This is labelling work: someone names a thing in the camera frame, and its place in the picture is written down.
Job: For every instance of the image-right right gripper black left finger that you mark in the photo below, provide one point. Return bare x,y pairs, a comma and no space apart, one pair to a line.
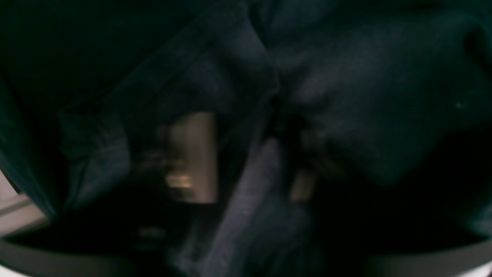
192,174

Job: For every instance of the black t-shirt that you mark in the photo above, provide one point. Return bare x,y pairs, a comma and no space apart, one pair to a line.
386,97

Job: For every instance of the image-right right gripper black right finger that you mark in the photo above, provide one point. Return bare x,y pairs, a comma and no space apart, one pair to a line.
377,238

